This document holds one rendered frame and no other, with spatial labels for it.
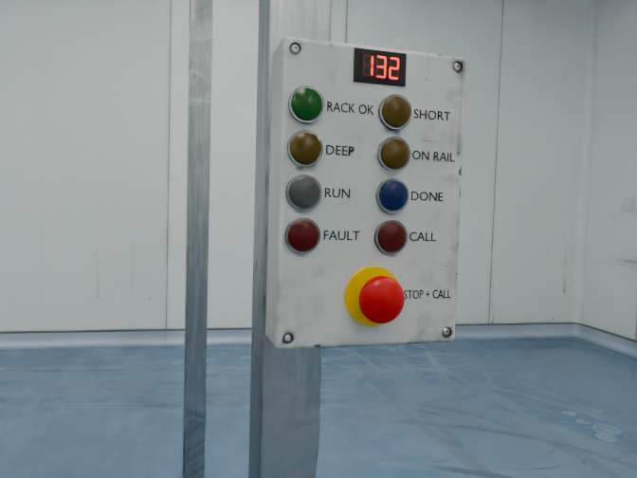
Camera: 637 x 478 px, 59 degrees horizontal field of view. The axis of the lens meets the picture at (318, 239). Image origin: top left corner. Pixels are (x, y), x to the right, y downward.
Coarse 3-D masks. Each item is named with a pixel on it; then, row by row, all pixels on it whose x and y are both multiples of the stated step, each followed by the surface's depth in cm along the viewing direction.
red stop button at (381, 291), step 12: (384, 276) 47; (372, 288) 46; (384, 288) 46; (396, 288) 47; (360, 300) 46; (372, 300) 46; (384, 300) 46; (396, 300) 47; (372, 312) 46; (384, 312) 46; (396, 312) 47
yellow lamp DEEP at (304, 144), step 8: (296, 136) 46; (304, 136) 46; (312, 136) 46; (296, 144) 46; (304, 144) 46; (312, 144) 46; (296, 152) 46; (304, 152) 46; (312, 152) 46; (320, 152) 46; (296, 160) 46; (304, 160) 46; (312, 160) 46
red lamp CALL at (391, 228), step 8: (384, 224) 49; (392, 224) 48; (384, 232) 48; (392, 232) 48; (400, 232) 49; (384, 240) 48; (392, 240) 48; (400, 240) 49; (384, 248) 49; (392, 248) 49
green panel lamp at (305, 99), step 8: (304, 88) 46; (296, 96) 45; (304, 96) 45; (312, 96) 46; (296, 104) 45; (304, 104) 46; (312, 104) 46; (320, 104) 46; (296, 112) 46; (304, 112) 46; (312, 112) 46; (320, 112) 46
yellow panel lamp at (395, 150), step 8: (384, 144) 48; (392, 144) 48; (400, 144) 48; (384, 152) 48; (392, 152) 48; (400, 152) 48; (408, 152) 49; (384, 160) 48; (392, 160) 48; (400, 160) 48; (392, 168) 48
